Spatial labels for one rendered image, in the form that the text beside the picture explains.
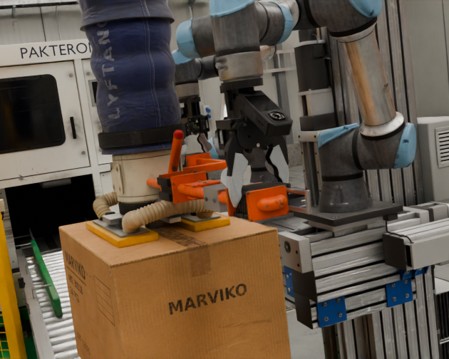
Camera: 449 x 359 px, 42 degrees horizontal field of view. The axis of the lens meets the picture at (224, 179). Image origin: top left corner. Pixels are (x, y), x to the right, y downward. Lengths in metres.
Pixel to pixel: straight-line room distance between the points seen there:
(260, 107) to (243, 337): 0.63
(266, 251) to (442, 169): 0.82
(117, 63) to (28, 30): 9.45
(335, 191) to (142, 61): 0.62
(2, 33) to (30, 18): 0.53
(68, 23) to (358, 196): 9.63
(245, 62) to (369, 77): 0.57
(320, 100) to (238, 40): 0.94
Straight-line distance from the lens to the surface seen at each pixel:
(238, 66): 0.96
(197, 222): 1.45
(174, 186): 1.26
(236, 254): 1.33
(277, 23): 1.06
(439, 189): 1.99
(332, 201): 1.63
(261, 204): 0.95
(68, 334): 2.50
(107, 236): 1.46
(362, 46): 1.44
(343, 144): 1.60
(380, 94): 1.50
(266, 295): 1.39
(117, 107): 1.45
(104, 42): 1.47
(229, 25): 0.97
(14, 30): 10.88
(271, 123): 0.90
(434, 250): 1.65
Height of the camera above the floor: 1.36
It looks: 7 degrees down
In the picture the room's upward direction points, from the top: 8 degrees counter-clockwise
